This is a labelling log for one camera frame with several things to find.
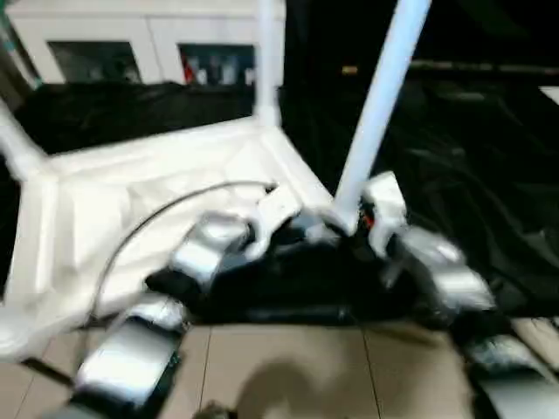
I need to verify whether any white plastic table top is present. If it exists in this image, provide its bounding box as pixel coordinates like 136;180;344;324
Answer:
0;117;340;364

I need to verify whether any black work mat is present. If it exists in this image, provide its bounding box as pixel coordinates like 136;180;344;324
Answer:
0;78;559;326

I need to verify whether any white glass door cabinet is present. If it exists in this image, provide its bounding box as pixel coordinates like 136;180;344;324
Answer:
6;0;286;86

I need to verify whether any grey curtain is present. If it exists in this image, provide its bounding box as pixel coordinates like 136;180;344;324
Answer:
0;0;38;95

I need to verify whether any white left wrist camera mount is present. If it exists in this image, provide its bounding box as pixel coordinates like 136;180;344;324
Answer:
243;185;303;259

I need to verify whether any black frame strut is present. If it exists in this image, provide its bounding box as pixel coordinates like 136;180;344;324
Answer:
24;356;76;388

